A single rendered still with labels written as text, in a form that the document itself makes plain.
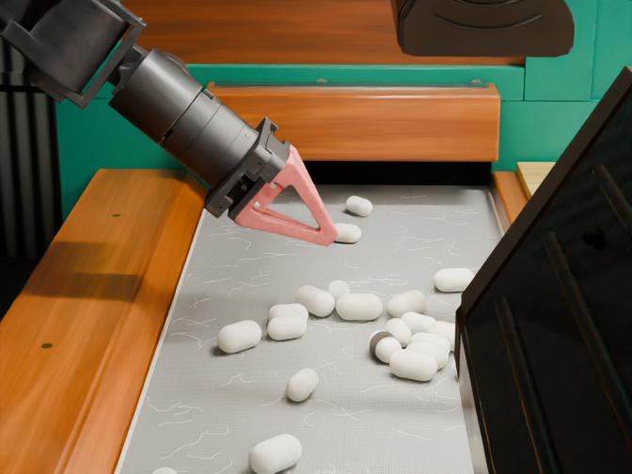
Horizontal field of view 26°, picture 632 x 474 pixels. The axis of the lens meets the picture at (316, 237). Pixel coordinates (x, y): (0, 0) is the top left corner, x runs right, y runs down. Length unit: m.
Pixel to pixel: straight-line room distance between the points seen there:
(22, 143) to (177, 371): 2.45
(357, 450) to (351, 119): 0.54
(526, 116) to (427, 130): 0.12
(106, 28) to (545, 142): 0.58
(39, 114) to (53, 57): 2.38
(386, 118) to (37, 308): 0.45
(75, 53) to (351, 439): 0.35
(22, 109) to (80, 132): 1.96
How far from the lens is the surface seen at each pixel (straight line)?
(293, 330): 1.08
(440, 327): 1.06
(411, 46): 0.63
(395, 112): 1.38
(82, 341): 1.03
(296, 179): 1.05
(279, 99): 1.38
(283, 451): 0.88
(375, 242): 1.31
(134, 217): 1.31
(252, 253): 1.28
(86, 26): 1.04
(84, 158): 1.48
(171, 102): 1.04
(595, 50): 1.46
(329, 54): 1.44
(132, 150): 1.47
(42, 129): 3.43
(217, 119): 1.04
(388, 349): 1.03
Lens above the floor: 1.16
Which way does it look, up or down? 19 degrees down
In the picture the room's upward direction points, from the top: straight up
